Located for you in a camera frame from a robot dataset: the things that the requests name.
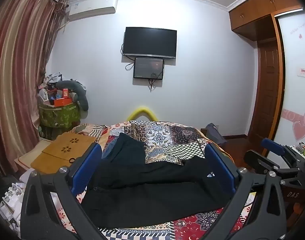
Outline dark grey bag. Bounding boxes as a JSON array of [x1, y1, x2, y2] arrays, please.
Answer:
[[204, 123, 228, 146]]

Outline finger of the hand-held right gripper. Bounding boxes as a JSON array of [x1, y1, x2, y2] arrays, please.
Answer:
[[243, 150, 281, 175], [261, 138, 287, 157]]

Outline grey long pillow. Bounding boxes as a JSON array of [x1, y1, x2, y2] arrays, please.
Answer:
[[56, 80, 89, 112]]

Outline white air conditioner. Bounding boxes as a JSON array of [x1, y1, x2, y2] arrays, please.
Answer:
[[67, 0, 118, 22]]

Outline green leaf-print storage box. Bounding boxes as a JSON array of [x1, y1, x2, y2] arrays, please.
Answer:
[[39, 100, 81, 128]]

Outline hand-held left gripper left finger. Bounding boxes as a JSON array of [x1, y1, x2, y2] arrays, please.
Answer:
[[20, 142, 105, 240]]

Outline black wall television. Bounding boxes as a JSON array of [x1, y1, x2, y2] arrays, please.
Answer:
[[122, 26, 178, 59]]

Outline orange box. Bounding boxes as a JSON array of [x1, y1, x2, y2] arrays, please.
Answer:
[[54, 97, 74, 107]]

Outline folded dark teal garment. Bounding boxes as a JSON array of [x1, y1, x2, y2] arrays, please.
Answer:
[[109, 132, 147, 166]]

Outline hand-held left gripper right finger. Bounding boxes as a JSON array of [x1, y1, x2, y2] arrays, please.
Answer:
[[204, 142, 288, 240]]

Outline wooden lap desk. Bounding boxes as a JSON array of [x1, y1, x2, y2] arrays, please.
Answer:
[[31, 132, 97, 175]]

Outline white plastic bag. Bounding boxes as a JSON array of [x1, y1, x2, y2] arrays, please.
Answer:
[[44, 72, 63, 83]]

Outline patchwork printed blanket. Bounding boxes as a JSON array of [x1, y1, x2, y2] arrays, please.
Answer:
[[50, 120, 258, 240]]

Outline wooden overhead cabinet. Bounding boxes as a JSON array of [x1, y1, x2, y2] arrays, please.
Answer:
[[229, 0, 301, 42]]

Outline black pants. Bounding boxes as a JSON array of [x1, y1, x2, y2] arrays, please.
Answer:
[[81, 155, 233, 228]]

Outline black monitor cable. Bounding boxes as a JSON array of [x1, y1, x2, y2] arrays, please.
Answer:
[[148, 72, 160, 92]]

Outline striped pink curtain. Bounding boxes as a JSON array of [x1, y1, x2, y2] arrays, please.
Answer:
[[0, 0, 69, 180]]

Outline folded blue jeans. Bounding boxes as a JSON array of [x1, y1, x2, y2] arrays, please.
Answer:
[[102, 144, 116, 159]]

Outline yellow curved foam bar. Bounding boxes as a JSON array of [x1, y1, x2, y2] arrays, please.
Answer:
[[126, 106, 158, 122]]

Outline small black wall monitor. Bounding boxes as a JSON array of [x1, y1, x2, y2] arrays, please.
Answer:
[[133, 57, 165, 80]]

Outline pile of white papers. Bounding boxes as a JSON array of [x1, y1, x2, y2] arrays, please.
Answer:
[[0, 167, 39, 232]]

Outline black television cable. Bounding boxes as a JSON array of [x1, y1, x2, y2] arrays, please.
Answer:
[[121, 43, 135, 72]]

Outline beige board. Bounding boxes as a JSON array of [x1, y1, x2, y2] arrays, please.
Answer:
[[14, 138, 53, 173]]

